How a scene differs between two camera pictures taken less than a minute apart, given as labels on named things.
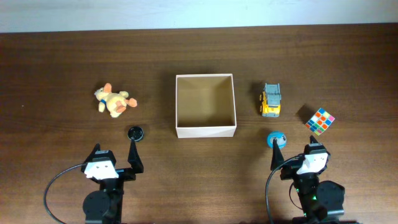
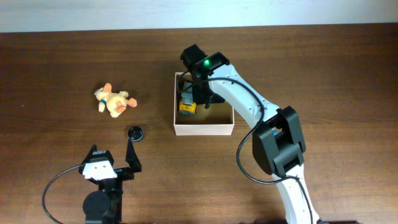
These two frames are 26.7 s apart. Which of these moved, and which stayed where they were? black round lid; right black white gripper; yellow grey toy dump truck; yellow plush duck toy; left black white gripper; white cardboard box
Moved: right black white gripper; yellow grey toy dump truck
Stayed: yellow plush duck toy; black round lid; left black white gripper; white cardboard box
